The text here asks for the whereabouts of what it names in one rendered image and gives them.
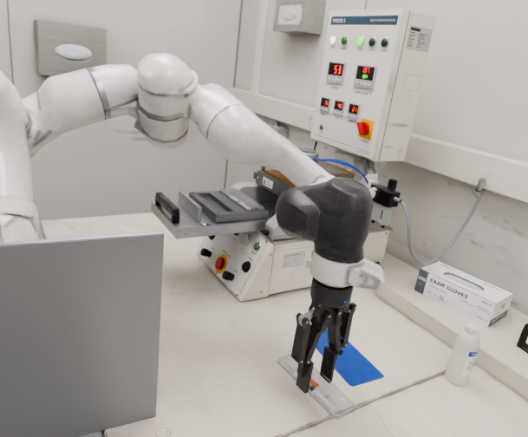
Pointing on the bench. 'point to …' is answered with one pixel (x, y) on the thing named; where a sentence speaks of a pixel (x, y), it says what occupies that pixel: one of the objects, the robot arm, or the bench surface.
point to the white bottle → (463, 355)
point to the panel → (233, 257)
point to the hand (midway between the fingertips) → (316, 370)
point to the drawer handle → (167, 206)
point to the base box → (296, 265)
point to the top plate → (331, 165)
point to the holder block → (224, 208)
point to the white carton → (464, 293)
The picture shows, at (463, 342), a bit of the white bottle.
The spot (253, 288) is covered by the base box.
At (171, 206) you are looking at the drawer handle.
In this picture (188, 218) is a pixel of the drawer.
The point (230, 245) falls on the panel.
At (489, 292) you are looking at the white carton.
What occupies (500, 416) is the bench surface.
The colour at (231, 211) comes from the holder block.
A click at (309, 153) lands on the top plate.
